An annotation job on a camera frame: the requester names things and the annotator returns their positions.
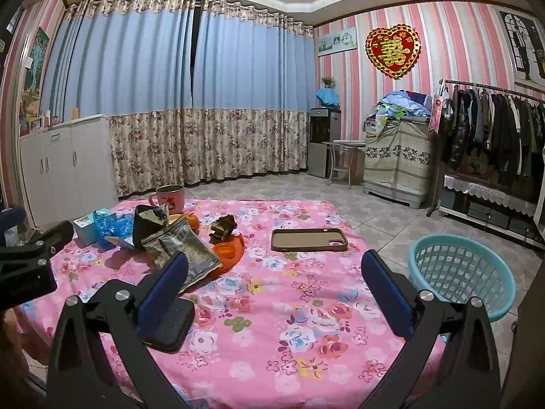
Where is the blue plastic bag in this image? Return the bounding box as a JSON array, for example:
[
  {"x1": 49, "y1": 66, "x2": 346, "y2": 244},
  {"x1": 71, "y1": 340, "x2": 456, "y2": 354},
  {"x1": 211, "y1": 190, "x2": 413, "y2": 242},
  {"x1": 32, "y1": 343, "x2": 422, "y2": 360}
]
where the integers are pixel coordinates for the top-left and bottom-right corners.
[{"x1": 92, "y1": 210, "x2": 134, "y2": 251}]

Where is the silver foil snack bag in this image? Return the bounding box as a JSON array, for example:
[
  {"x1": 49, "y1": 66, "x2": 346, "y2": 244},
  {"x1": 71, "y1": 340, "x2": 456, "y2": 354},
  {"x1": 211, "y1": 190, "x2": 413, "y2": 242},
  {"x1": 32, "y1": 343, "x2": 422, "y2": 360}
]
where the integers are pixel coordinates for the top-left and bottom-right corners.
[{"x1": 132, "y1": 205, "x2": 222, "y2": 293}]

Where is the small orange fruit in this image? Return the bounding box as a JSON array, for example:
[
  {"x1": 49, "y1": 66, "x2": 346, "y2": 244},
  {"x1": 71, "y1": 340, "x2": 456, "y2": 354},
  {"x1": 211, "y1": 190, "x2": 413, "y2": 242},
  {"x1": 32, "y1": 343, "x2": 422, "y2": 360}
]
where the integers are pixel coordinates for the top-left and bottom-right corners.
[{"x1": 168, "y1": 212, "x2": 200, "y2": 233}]

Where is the orange plastic bowl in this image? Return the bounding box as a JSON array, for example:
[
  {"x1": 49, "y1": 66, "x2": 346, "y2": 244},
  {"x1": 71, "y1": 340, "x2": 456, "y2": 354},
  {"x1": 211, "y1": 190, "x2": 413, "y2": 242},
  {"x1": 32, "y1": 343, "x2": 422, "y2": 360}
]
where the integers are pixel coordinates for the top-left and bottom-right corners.
[{"x1": 211, "y1": 234, "x2": 245, "y2": 278}]

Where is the brown wrapper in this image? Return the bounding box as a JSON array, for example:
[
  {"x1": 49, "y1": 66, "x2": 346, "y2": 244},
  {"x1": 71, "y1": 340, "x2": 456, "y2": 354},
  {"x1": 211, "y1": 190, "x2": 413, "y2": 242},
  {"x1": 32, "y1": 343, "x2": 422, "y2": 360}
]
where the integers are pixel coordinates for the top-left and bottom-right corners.
[{"x1": 209, "y1": 214, "x2": 237, "y2": 245}]

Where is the teal tissue box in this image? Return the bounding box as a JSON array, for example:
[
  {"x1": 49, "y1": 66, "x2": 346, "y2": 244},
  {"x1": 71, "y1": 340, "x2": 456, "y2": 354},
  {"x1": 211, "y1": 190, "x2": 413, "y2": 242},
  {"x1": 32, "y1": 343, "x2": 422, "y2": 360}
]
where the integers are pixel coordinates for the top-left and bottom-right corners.
[{"x1": 73, "y1": 209, "x2": 116, "y2": 246}]

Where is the white cabinet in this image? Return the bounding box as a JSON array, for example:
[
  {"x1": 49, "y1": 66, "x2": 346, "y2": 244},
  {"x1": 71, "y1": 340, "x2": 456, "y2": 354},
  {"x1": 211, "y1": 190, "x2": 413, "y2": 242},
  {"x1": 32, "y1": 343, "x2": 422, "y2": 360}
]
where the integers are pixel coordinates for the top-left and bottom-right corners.
[{"x1": 19, "y1": 116, "x2": 118, "y2": 228}]

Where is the teal plastic basket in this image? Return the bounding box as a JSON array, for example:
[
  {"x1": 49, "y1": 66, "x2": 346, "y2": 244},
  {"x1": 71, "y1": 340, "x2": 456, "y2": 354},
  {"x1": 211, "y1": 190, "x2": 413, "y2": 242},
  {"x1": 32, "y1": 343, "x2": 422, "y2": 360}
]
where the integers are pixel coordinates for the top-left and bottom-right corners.
[{"x1": 407, "y1": 233, "x2": 515, "y2": 322}]

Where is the pink mug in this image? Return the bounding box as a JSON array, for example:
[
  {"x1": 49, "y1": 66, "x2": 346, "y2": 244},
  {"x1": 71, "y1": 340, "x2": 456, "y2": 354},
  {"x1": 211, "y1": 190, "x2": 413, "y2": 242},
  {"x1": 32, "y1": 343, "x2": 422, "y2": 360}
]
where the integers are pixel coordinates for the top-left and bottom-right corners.
[{"x1": 149, "y1": 185, "x2": 185, "y2": 214}]

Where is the low tv stand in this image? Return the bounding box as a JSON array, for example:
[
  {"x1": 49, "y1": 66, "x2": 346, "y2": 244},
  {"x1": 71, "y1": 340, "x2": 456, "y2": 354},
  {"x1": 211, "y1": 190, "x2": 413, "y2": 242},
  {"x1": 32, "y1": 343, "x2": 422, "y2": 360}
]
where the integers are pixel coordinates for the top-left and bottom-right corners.
[{"x1": 438, "y1": 175, "x2": 544, "y2": 250}]

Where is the pink floral tablecloth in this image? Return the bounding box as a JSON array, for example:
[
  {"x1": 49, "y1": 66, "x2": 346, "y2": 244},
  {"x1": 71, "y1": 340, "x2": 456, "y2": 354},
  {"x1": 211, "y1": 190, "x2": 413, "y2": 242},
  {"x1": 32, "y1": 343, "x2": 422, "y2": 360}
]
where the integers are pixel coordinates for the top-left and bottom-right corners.
[{"x1": 16, "y1": 197, "x2": 446, "y2": 409}]

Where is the brown phone case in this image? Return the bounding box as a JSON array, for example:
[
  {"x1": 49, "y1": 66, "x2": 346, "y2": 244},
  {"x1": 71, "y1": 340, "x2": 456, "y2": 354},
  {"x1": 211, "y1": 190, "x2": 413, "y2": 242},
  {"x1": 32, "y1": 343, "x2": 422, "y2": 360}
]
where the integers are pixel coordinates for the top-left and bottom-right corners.
[{"x1": 271, "y1": 228, "x2": 348, "y2": 252}]

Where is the cloth covered chest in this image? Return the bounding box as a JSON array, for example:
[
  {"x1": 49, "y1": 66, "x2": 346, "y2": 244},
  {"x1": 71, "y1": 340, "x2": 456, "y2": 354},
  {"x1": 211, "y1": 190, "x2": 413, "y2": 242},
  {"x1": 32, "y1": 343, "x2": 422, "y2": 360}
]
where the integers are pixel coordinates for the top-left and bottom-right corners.
[{"x1": 363, "y1": 117, "x2": 433, "y2": 209}]

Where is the clothes rack with garments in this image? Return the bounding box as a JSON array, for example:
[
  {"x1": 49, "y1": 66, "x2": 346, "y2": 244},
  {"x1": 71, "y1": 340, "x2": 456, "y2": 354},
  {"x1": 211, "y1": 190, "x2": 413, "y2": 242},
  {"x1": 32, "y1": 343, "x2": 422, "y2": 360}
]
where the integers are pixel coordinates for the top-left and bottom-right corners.
[{"x1": 431, "y1": 78, "x2": 544, "y2": 206}]

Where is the blue floral curtain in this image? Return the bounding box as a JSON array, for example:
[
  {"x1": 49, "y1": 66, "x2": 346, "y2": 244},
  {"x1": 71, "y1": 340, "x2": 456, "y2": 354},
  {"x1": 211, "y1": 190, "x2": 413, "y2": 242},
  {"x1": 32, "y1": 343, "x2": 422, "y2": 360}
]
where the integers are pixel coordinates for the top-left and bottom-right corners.
[{"x1": 42, "y1": 0, "x2": 316, "y2": 196}]

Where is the small wooden stool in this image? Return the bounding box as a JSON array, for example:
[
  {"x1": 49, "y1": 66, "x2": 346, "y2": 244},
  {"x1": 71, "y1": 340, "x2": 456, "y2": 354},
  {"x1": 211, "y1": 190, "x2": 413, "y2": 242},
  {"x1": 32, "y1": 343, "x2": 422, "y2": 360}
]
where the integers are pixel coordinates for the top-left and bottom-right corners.
[{"x1": 323, "y1": 139, "x2": 366, "y2": 188}]

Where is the pile of bedding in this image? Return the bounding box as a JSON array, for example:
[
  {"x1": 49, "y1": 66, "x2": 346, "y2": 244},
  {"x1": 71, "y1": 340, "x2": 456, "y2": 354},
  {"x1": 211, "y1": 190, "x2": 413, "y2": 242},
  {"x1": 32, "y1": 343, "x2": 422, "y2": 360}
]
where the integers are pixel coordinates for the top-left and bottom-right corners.
[{"x1": 375, "y1": 91, "x2": 431, "y2": 119}]

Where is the water dispenser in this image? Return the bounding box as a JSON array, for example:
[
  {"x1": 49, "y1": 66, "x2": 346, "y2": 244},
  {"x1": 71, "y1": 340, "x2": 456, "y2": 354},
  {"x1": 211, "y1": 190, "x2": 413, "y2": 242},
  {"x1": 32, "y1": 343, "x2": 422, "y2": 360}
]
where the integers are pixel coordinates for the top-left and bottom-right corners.
[{"x1": 308, "y1": 107, "x2": 342, "y2": 178}]

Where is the blue covered plant pot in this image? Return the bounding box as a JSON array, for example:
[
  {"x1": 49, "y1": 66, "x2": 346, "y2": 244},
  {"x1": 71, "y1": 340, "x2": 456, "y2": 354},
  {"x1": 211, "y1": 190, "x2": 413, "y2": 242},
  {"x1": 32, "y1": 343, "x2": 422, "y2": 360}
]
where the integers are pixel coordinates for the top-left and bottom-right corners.
[{"x1": 316, "y1": 77, "x2": 340, "y2": 109}]

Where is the red heart wall decoration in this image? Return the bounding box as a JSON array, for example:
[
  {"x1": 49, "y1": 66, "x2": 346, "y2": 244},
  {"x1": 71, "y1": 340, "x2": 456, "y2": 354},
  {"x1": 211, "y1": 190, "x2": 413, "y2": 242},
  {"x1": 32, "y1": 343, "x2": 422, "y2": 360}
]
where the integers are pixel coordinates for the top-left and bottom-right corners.
[{"x1": 365, "y1": 24, "x2": 422, "y2": 79}]

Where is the framed wall picture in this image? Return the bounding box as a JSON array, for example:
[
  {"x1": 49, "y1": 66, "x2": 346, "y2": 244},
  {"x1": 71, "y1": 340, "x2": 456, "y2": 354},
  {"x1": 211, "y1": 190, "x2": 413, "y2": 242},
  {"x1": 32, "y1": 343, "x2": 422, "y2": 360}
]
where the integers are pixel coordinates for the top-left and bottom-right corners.
[{"x1": 495, "y1": 6, "x2": 544, "y2": 92}]

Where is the landscape wall poster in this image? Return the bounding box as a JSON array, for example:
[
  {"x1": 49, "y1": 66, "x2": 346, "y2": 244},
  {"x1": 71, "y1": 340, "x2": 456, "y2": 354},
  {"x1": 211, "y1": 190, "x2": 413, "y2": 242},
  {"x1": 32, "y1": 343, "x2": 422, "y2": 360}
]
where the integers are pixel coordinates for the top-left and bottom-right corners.
[{"x1": 317, "y1": 27, "x2": 358, "y2": 57}]

